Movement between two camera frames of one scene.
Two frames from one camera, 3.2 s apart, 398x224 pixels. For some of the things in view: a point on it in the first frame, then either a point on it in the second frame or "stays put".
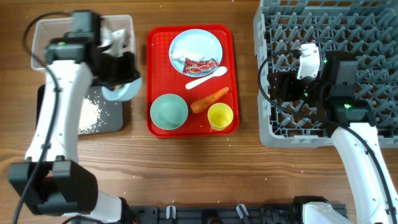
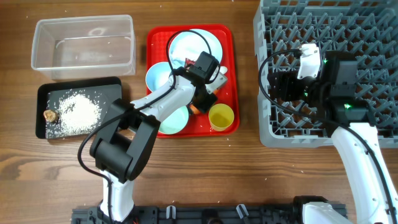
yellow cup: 220,116 stays put
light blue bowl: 127,92 → 157,74
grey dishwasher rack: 367,28 stays put
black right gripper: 285,82 stays put
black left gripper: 130,74 → 204,106
